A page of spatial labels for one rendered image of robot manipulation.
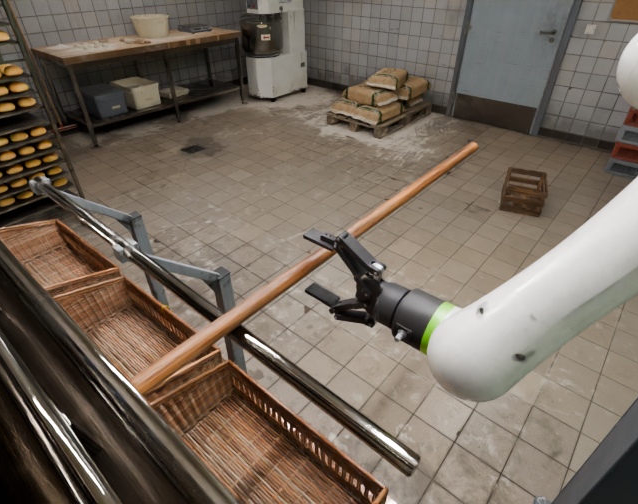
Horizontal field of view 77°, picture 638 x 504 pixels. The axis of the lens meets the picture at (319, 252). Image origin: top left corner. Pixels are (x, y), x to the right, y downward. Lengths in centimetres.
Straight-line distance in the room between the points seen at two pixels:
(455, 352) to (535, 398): 176
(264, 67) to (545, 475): 536
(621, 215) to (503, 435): 164
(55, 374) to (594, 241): 52
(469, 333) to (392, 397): 156
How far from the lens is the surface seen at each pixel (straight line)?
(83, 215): 112
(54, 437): 28
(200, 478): 27
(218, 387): 128
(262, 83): 605
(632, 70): 69
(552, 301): 50
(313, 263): 77
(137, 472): 31
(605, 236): 51
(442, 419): 202
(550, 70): 528
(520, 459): 204
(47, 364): 40
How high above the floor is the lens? 168
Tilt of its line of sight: 37 degrees down
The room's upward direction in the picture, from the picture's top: straight up
